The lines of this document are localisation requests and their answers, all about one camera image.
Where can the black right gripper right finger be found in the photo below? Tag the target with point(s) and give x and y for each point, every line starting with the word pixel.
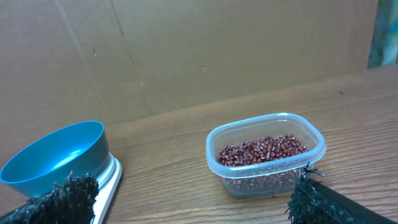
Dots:
pixel 311 202

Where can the white digital kitchen scale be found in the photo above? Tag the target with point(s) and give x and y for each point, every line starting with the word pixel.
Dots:
pixel 108 180

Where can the clear plastic food container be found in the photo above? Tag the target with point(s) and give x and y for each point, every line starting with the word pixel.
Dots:
pixel 270 177

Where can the teal blue bowl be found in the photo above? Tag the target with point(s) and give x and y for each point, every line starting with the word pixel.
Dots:
pixel 78 148

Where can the red adzuki beans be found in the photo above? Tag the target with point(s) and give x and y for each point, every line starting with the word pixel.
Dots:
pixel 260 151

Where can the brown cardboard backdrop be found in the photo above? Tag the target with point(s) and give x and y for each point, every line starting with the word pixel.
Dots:
pixel 67 61

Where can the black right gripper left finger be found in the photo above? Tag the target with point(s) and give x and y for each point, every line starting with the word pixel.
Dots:
pixel 71 202

